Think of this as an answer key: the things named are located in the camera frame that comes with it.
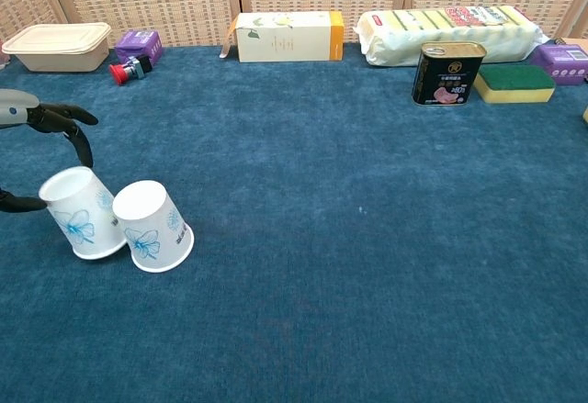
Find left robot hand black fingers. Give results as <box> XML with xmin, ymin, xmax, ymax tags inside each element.
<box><xmin>0</xmin><ymin>89</ymin><xmax>100</xmax><ymax>214</ymax></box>

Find white paper cup blue flower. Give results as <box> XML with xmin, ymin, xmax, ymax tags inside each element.
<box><xmin>38</xmin><ymin>165</ymin><xmax>128</xmax><ymax>262</ymax></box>
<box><xmin>111</xmin><ymin>180</ymin><xmax>196</xmax><ymax>274</ymax></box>

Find beige lidded food container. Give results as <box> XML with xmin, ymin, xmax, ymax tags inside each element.
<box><xmin>1</xmin><ymin>22</ymin><xmax>113</xmax><ymax>73</ymax></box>

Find red emergency stop button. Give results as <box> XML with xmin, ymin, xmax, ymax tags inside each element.
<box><xmin>107</xmin><ymin>55</ymin><xmax>153</xmax><ymax>88</ymax></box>

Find purple tissue pack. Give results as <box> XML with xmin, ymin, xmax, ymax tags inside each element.
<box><xmin>530</xmin><ymin>43</ymin><xmax>588</xmax><ymax>86</ymax></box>
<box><xmin>114</xmin><ymin>29</ymin><xmax>164</xmax><ymax>64</ymax></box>

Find cream and orange carton box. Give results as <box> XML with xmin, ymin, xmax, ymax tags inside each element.
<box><xmin>219</xmin><ymin>10</ymin><xmax>345</xmax><ymax>63</ymax></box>

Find blue carpet table cover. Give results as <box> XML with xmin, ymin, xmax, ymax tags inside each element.
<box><xmin>0</xmin><ymin>42</ymin><xmax>588</xmax><ymax>403</ymax></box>

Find packaged yellow sponges bag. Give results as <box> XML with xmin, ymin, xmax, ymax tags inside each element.
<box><xmin>353</xmin><ymin>5</ymin><xmax>551</xmax><ymax>69</ymax></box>

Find black luncheon meat can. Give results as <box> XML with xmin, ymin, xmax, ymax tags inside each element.
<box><xmin>411</xmin><ymin>40</ymin><xmax>489</xmax><ymax>107</ymax></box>

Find green and yellow sponge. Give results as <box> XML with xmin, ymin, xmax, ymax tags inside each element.
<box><xmin>473</xmin><ymin>63</ymin><xmax>557</xmax><ymax>105</ymax></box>

